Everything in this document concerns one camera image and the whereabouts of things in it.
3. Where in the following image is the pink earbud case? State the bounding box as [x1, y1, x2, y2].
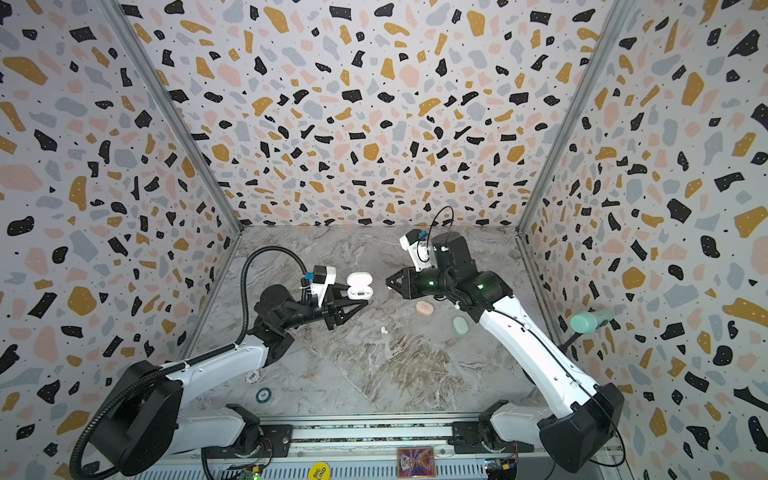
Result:
[416, 301, 434, 316]

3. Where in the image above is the white earbud case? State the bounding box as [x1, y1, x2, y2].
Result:
[346, 272, 373, 300]

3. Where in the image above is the mint green earbud case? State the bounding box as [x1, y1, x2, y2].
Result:
[452, 316, 469, 336]

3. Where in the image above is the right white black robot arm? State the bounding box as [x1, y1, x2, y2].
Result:
[386, 229, 624, 473]

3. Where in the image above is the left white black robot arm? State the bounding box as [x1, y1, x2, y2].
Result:
[70, 284, 373, 479]

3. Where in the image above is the white poker chip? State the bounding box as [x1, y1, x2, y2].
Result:
[245, 370, 261, 384]

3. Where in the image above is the mint green microphone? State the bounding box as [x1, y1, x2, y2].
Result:
[559, 309, 614, 352]

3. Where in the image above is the yellow round sticker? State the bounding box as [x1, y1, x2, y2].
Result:
[307, 462, 331, 480]

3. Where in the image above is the pink square card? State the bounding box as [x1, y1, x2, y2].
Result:
[396, 447, 437, 479]

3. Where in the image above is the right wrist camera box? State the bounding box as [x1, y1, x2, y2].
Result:
[399, 229, 433, 272]

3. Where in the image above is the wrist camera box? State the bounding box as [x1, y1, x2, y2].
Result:
[399, 229, 433, 272]
[302, 265, 337, 306]

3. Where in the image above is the black corrugated cable conduit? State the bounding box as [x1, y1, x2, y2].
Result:
[68, 245, 310, 480]

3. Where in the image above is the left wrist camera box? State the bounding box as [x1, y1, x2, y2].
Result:
[302, 265, 337, 306]

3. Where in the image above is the thin black camera cable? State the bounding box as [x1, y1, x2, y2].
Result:
[424, 205, 455, 241]

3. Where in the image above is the teal ring poker chip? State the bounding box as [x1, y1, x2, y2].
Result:
[256, 387, 272, 404]

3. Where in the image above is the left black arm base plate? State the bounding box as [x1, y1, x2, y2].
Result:
[207, 424, 294, 462]

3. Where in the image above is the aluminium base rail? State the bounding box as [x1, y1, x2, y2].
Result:
[207, 413, 634, 479]

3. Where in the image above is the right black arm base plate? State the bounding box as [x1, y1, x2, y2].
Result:
[447, 420, 535, 456]

